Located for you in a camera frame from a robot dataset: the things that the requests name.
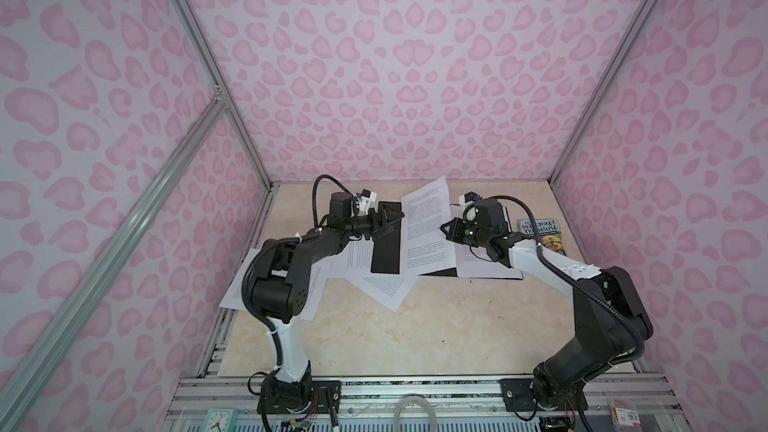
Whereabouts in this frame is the red white label packet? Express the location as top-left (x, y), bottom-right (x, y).
top-left (608, 398), bottom-right (643, 432)

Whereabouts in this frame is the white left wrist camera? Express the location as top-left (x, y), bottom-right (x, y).
top-left (353, 189), bottom-right (377, 216)

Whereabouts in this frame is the aluminium frame post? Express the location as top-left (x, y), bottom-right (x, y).
top-left (548, 0), bottom-right (663, 189)
top-left (170, 0), bottom-right (273, 192)

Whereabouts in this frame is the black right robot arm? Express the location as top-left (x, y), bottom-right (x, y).
top-left (440, 192), bottom-right (653, 424)

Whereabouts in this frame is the small green clock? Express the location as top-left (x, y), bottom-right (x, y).
top-left (201, 408), bottom-right (239, 432)

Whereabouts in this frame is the teal folder with black inside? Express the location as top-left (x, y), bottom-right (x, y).
top-left (370, 222), bottom-right (523, 280)

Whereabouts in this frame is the right aluminium frame post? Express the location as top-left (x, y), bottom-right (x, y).
top-left (548, 0), bottom-right (663, 189)

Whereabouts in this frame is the treehouse storey book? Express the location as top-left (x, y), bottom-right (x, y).
top-left (517, 219), bottom-right (566, 255)

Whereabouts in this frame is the blank white paper sheet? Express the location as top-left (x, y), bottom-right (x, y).
top-left (347, 274), bottom-right (417, 312)

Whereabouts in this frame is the left aluminium frame post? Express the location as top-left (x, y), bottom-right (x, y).
top-left (170, 0), bottom-right (273, 192)

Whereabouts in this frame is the diagonal aluminium frame bar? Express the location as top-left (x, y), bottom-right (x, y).
top-left (1, 98), bottom-right (229, 431)

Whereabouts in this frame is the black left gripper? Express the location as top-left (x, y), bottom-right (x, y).
top-left (344, 205), bottom-right (403, 241)

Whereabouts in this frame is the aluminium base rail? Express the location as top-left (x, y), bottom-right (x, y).
top-left (161, 373), bottom-right (692, 431)

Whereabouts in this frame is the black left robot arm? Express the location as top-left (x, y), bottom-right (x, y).
top-left (240, 174), bottom-right (404, 419)

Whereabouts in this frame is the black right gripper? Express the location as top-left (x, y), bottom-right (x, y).
top-left (438, 217), bottom-right (492, 248)

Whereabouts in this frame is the clear plastic tube loop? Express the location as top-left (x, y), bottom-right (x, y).
top-left (392, 395), bottom-right (439, 432)

